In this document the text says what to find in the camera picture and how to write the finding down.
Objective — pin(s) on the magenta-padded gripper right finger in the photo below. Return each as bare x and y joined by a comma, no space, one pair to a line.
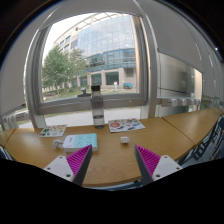
165,166

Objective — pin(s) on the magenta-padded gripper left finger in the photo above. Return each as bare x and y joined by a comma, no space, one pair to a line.
60,166

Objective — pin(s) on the small white charger block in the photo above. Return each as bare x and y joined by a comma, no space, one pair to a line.
124,140

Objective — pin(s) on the white and teal power strip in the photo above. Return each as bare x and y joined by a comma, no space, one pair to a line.
81,141

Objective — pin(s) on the sticker sheet with green stickers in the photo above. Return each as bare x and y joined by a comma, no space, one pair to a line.
52,131

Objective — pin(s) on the black chairs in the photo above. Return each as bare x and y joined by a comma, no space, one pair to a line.
206,143

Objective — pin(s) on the sticker sheet with red circle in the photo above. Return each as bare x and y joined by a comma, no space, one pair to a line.
126,125

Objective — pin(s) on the black chair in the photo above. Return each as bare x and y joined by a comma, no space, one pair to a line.
5,153

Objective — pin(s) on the clear grey water bottle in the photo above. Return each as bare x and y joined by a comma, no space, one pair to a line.
98,110

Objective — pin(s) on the green tree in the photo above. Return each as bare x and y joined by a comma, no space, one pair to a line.
60,71

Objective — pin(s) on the glass-fronted building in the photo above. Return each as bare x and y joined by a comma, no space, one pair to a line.
106,46

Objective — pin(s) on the grey window frame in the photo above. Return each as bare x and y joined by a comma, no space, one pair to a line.
66,106

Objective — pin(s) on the white wall rail with knobs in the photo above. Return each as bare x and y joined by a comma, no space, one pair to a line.
16,119
181,101

